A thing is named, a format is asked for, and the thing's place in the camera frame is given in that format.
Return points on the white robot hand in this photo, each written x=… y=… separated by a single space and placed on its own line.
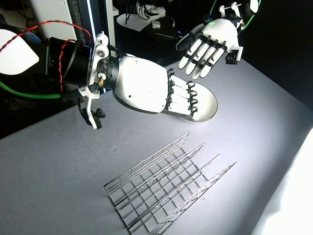
x=220 y=34
x=141 y=83

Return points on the white round plate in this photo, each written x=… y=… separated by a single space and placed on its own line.
x=207 y=102
x=193 y=120

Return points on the white skeleton hand model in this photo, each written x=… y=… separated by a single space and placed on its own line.
x=156 y=11

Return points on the black box with blue light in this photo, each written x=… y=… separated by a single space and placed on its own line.
x=168 y=33

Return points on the small white adapter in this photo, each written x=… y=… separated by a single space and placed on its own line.
x=156 y=24

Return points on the white flat board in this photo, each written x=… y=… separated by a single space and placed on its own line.
x=129 y=23

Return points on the grey table cloth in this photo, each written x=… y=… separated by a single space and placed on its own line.
x=61 y=171

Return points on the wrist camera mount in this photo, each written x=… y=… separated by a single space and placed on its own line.
x=90 y=112
x=231 y=58

